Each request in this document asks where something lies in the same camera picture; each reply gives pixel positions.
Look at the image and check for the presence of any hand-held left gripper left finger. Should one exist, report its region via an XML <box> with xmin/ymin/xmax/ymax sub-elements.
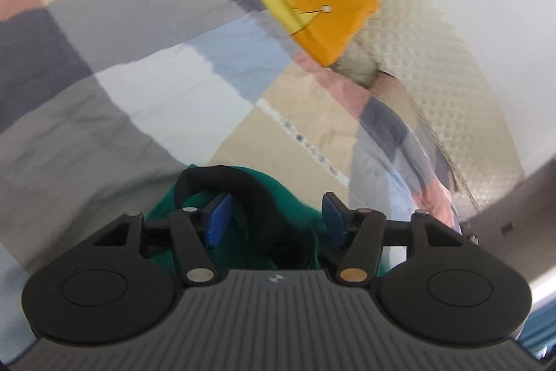
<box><xmin>93</xmin><ymin>194</ymin><xmax>233</xmax><ymax>284</ymax></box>

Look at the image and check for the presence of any patchwork quilt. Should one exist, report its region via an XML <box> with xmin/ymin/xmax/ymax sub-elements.
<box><xmin>0</xmin><ymin>0</ymin><xmax>461</xmax><ymax>354</ymax></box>

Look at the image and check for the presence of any grey and white wardrobe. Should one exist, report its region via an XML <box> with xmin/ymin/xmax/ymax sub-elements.
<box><xmin>460</xmin><ymin>156</ymin><xmax>556</xmax><ymax>311</ymax></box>

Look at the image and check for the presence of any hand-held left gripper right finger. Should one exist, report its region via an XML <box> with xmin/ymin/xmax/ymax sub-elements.
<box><xmin>321</xmin><ymin>192</ymin><xmax>467</xmax><ymax>284</ymax></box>

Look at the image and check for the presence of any green sweatshirt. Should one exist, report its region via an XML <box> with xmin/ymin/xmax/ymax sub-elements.
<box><xmin>145</xmin><ymin>164</ymin><xmax>392</xmax><ymax>278</ymax></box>

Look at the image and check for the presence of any blue curtain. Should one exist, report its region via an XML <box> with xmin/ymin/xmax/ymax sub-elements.
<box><xmin>519</xmin><ymin>306</ymin><xmax>556</xmax><ymax>360</ymax></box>

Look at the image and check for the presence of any cream quilted headboard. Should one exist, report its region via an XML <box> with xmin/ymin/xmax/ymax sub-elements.
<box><xmin>256</xmin><ymin>0</ymin><xmax>524</xmax><ymax>211</ymax></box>

